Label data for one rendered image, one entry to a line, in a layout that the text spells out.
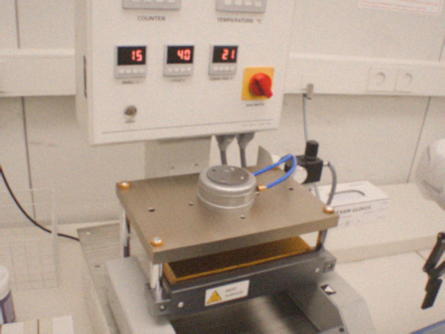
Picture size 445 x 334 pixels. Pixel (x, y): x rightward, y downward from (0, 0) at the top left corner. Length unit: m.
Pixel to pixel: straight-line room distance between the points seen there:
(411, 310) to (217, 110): 0.65
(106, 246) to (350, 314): 0.44
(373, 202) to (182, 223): 0.78
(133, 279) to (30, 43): 0.65
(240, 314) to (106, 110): 0.37
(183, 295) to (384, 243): 0.77
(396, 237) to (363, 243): 0.11
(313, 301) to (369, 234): 0.58
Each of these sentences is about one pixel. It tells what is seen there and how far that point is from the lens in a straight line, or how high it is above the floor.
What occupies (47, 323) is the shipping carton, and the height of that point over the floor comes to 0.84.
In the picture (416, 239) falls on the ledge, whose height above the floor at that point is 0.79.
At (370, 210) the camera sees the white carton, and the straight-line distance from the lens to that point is 1.28.
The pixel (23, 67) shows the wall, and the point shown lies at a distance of 1.08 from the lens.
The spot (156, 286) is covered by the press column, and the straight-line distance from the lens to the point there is 0.57.
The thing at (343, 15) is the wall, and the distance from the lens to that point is 1.30.
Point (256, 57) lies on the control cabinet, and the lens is 0.74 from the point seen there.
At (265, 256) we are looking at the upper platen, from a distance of 0.62.
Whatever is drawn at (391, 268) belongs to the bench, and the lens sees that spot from 1.24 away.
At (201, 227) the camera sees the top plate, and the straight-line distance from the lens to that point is 0.57.
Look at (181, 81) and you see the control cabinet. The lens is 0.69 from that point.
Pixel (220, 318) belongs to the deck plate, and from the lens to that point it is 0.71.
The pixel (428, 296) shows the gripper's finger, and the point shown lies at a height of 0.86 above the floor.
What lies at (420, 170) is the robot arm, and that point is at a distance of 0.73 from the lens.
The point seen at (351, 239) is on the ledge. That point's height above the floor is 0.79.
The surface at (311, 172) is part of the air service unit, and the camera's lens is 0.87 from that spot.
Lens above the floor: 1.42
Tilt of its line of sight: 25 degrees down
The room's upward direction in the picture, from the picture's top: 5 degrees clockwise
